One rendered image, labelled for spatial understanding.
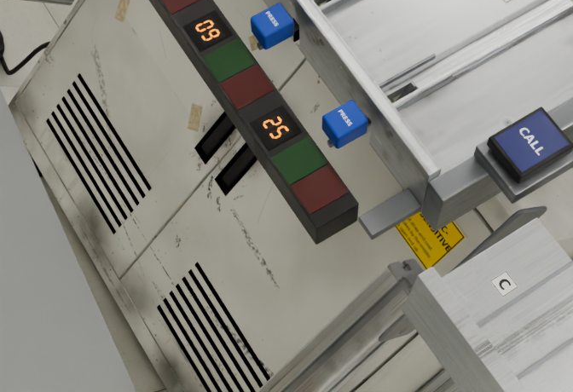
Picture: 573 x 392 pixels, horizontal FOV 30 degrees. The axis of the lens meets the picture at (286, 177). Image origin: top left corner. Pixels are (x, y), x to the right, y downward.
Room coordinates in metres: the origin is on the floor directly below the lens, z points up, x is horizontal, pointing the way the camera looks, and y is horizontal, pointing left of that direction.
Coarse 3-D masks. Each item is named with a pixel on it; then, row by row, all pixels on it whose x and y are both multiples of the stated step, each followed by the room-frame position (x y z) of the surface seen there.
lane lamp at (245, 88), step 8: (256, 64) 0.80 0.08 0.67; (240, 72) 0.79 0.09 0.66; (248, 72) 0.79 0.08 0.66; (256, 72) 0.79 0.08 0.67; (232, 80) 0.78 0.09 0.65; (240, 80) 0.78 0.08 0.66; (248, 80) 0.78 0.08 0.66; (256, 80) 0.79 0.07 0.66; (264, 80) 0.79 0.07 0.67; (224, 88) 0.77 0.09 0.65; (232, 88) 0.78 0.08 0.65; (240, 88) 0.78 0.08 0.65; (248, 88) 0.78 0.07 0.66; (256, 88) 0.78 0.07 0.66; (264, 88) 0.78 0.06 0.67; (272, 88) 0.79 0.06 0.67; (232, 96) 0.77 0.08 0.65; (240, 96) 0.77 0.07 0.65; (248, 96) 0.77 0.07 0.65; (256, 96) 0.78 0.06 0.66; (240, 104) 0.77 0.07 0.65
